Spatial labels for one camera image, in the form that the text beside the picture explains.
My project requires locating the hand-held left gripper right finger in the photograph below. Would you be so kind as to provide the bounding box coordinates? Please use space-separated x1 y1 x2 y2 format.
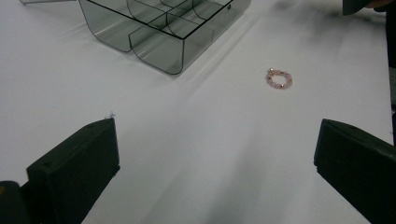
313 118 396 224

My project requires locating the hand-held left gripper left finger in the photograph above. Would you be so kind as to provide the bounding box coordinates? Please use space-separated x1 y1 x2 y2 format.
20 117 121 224

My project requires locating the pink beaded bracelet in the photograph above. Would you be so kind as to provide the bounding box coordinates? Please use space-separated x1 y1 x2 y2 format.
265 68 293 91

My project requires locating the smoky clear compartment box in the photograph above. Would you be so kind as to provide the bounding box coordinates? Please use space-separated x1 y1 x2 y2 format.
78 0 252 76

